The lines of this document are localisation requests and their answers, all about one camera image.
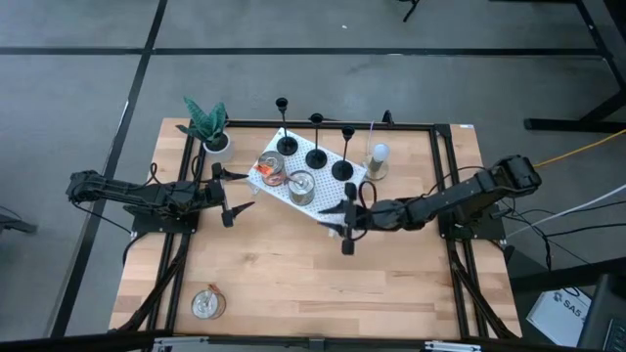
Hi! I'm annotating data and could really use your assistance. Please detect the white cable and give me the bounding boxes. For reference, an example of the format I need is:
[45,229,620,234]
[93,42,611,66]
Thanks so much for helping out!
[506,183,626,240]

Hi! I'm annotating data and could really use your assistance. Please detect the yellow extension cable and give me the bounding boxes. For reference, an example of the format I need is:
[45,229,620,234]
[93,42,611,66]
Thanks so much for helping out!
[535,129,626,170]

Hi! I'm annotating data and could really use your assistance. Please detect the black candlestick holder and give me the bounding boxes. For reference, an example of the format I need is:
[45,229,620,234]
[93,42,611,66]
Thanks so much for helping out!
[274,96,299,157]
[331,124,356,183]
[304,112,329,171]

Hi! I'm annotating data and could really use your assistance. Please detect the green plant in white pot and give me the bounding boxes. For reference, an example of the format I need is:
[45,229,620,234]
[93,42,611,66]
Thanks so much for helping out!
[175,96,234,163]

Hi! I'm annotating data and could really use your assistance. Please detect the black desk frame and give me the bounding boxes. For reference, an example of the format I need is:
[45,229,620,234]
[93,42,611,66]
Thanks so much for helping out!
[522,0,626,134]

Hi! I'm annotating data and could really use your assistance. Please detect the black aluminium table frame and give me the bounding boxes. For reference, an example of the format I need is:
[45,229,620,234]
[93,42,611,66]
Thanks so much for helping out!
[110,119,522,341]

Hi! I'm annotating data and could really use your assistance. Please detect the silver candle tin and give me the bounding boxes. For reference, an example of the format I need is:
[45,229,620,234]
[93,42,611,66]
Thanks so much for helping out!
[287,169,317,206]
[190,284,227,322]

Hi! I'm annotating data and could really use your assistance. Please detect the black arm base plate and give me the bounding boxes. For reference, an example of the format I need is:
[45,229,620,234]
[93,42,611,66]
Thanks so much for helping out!
[437,214,506,241]
[130,203,201,235]

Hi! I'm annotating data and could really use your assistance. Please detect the black overhead rig bar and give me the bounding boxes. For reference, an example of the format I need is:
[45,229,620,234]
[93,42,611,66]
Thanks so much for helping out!
[0,330,626,352]

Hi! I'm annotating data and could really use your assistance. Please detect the white printed box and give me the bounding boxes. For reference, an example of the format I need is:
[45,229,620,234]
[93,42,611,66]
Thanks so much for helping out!
[526,288,594,348]

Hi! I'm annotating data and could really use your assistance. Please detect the black floor stand leg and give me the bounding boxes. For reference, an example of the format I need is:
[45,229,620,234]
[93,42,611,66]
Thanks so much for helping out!
[0,204,39,236]

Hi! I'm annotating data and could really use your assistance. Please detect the white perforated shelf riser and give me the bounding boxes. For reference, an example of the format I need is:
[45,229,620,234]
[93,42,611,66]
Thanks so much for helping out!
[246,127,368,239]

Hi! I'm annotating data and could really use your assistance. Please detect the black cable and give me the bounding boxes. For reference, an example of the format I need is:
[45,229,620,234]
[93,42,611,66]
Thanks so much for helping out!
[537,222,626,241]

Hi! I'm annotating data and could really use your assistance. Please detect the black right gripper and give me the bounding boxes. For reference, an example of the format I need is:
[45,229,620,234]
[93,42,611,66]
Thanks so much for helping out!
[318,182,395,256]

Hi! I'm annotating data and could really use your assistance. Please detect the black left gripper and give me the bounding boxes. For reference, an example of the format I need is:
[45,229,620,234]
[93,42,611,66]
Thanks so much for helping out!
[198,162,256,229]

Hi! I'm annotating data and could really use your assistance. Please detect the black laptop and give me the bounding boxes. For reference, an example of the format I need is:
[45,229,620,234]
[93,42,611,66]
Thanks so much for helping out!
[576,272,626,352]

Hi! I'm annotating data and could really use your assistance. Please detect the candle tin with orange tag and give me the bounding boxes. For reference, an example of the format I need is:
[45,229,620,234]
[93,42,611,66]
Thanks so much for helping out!
[252,150,289,188]

